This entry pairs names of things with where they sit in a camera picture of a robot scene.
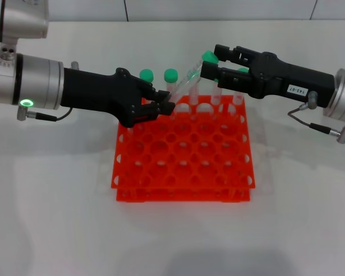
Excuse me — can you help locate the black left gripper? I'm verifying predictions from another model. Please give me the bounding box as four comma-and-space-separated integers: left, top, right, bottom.
62, 68, 177, 129

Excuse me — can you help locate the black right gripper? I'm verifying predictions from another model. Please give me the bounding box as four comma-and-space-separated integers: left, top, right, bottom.
200, 44, 336, 109

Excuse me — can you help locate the orange test tube rack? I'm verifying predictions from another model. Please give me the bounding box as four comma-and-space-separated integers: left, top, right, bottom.
110, 94, 256, 204

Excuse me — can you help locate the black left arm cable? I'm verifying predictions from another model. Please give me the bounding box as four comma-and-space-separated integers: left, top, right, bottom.
16, 106, 73, 122

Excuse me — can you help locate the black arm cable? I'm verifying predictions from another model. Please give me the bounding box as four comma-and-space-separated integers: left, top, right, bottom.
16, 106, 73, 122
286, 91, 345, 144

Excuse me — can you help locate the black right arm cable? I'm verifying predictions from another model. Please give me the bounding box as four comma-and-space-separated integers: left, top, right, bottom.
286, 91, 345, 144

